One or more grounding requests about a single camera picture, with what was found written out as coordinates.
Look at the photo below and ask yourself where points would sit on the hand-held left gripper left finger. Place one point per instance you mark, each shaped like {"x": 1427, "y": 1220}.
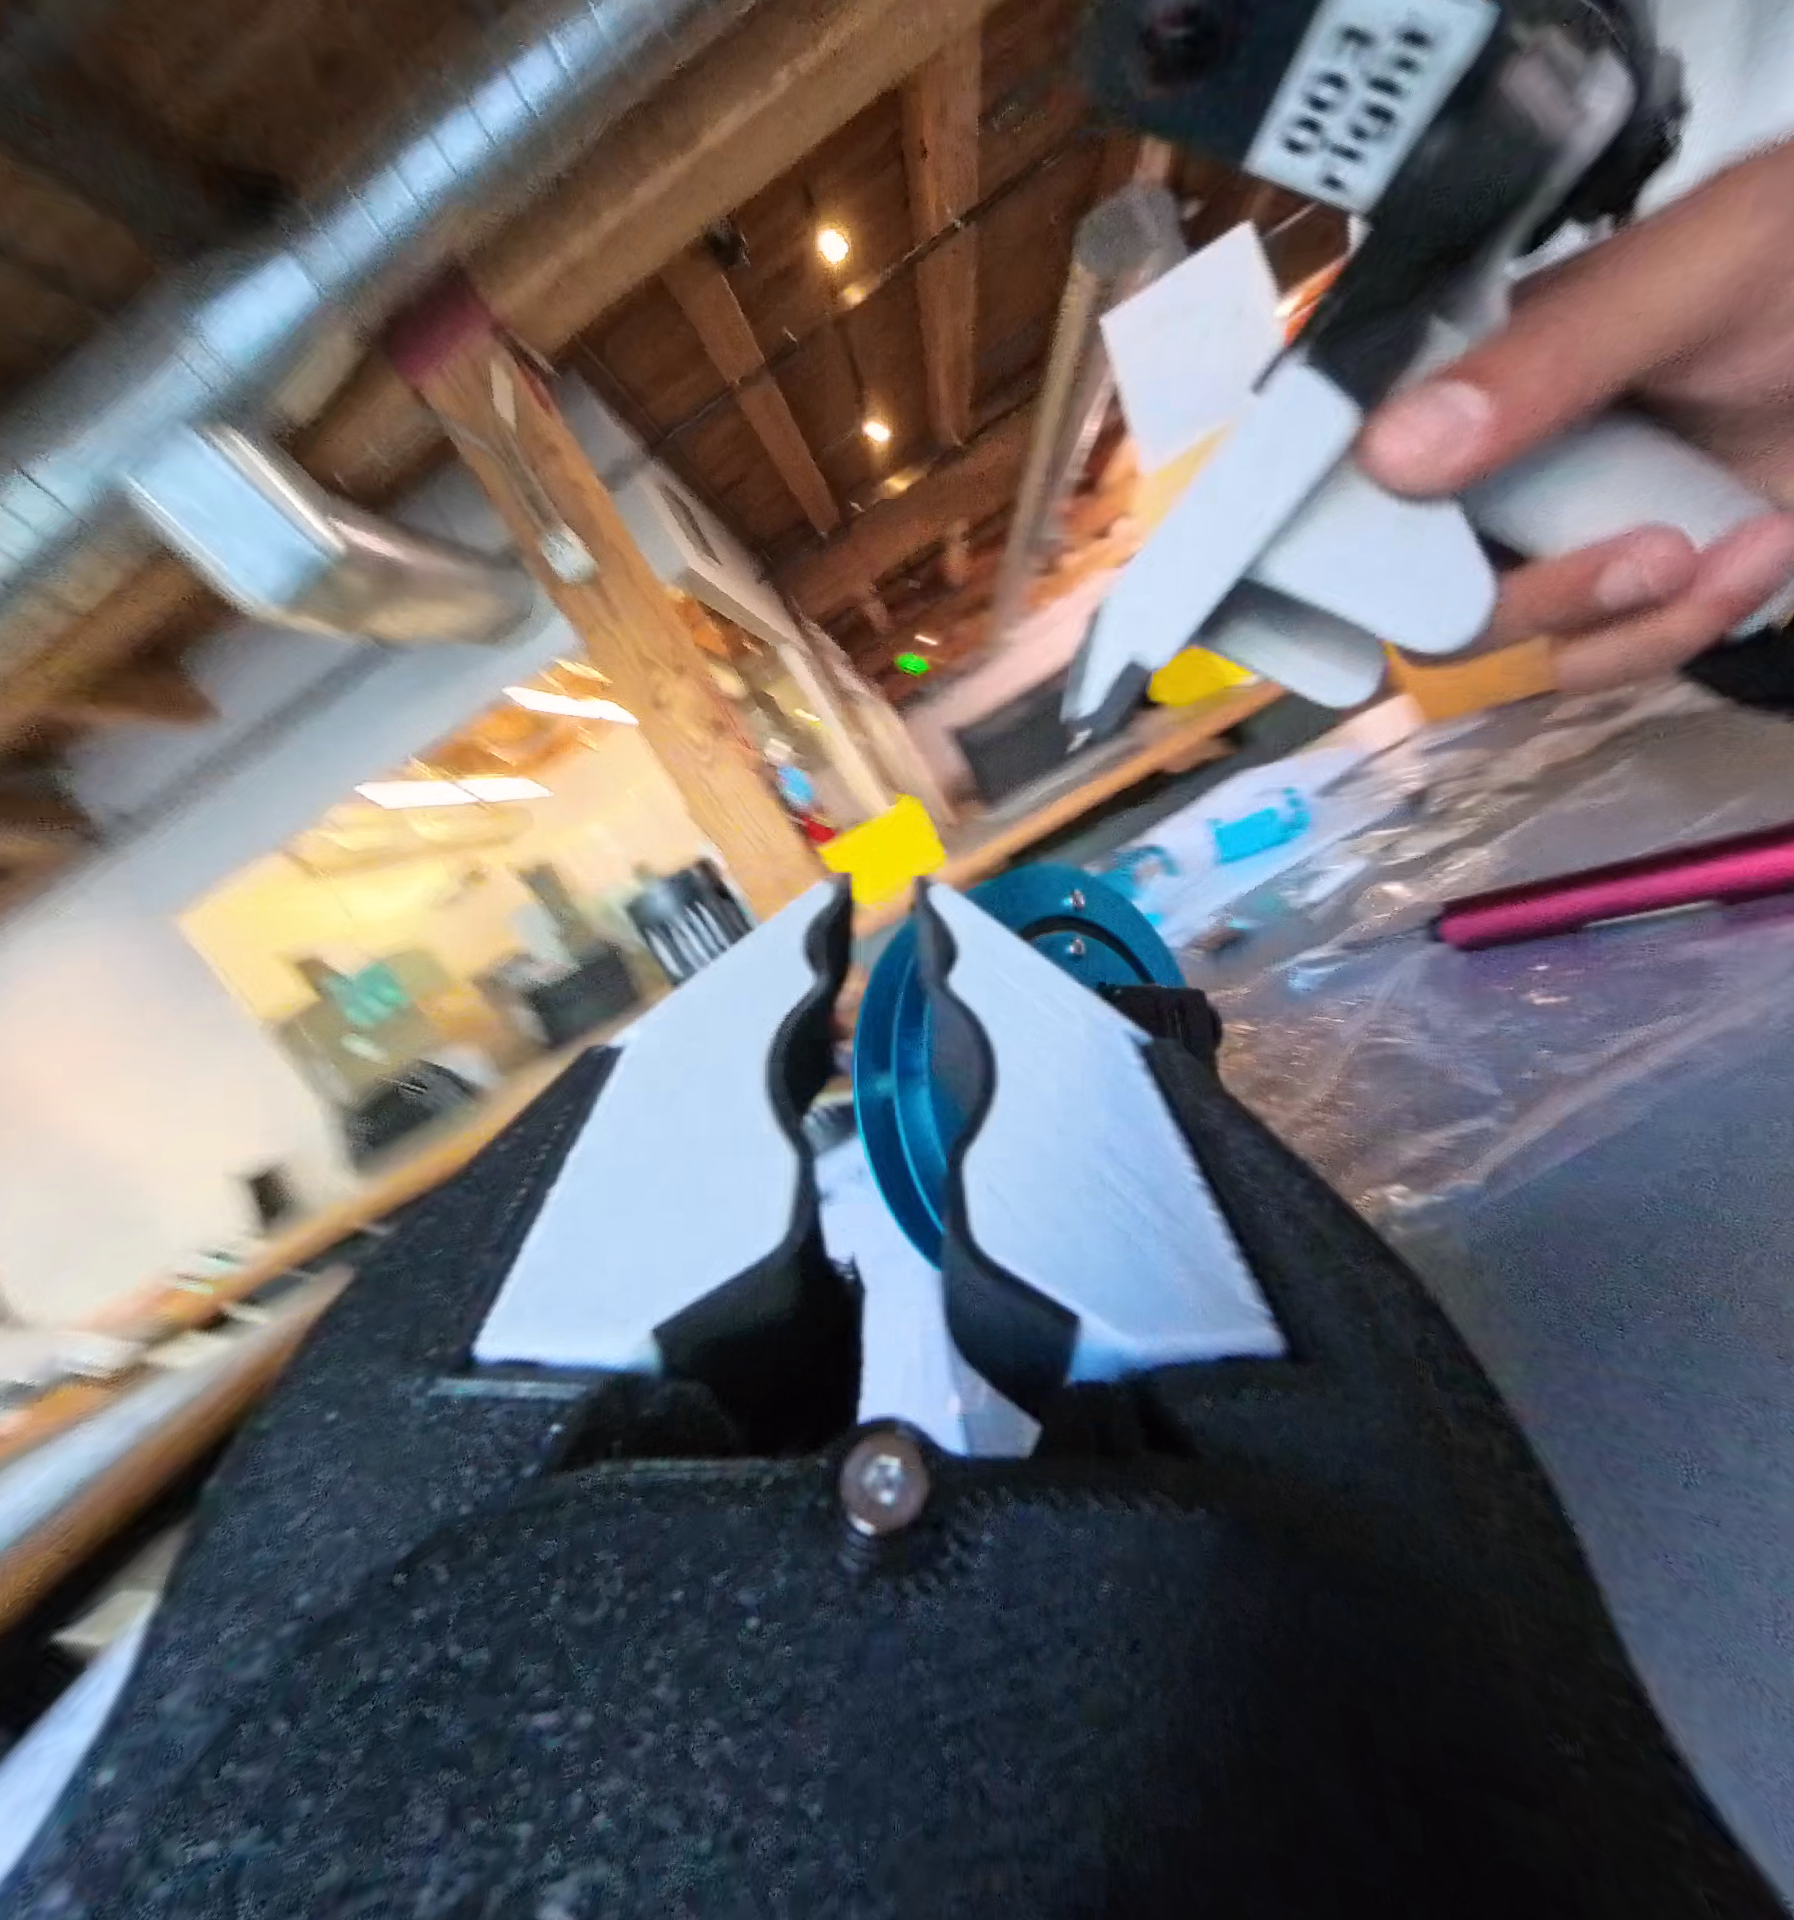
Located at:
{"x": 643, "y": 1200}

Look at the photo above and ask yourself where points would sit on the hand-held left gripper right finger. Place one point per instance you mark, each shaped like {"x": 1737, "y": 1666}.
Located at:
{"x": 1123, "y": 1200}

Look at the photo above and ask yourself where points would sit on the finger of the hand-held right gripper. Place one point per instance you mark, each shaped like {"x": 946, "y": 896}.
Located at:
{"x": 1238, "y": 495}
{"x": 1191, "y": 346}

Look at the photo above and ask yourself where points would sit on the blue robot arm base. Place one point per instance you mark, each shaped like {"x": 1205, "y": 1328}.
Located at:
{"x": 896, "y": 1078}

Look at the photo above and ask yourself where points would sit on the red electric screwdriver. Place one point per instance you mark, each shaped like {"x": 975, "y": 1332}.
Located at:
{"x": 1662, "y": 891}

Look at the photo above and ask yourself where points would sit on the grey desk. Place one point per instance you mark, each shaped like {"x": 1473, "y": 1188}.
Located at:
{"x": 1662, "y": 1353}

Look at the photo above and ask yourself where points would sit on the person's right hand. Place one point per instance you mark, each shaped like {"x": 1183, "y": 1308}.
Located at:
{"x": 1707, "y": 331}

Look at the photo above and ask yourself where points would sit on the silver vertical pipe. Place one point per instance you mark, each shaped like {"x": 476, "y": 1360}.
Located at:
{"x": 1097, "y": 380}

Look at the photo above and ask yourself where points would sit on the white foam sheet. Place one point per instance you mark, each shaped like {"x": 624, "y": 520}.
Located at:
{"x": 1354, "y": 776}

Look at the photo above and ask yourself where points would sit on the open laptop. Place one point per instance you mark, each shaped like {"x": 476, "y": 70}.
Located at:
{"x": 1015, "y": 743}

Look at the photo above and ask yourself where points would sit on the clear plastic bag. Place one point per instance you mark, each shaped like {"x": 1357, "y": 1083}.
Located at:
{"x": 1440, "y": 1043}

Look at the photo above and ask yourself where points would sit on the wooden post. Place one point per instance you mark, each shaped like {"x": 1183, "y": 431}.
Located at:
{"x": 624, "y": 636}

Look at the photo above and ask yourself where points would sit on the silver duct branch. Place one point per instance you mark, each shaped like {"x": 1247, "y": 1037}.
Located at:
{"x": 340, "y": 550}

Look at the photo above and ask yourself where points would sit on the silver ventilation duct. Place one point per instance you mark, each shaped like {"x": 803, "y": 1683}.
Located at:
{"x": 318, "y": 257}

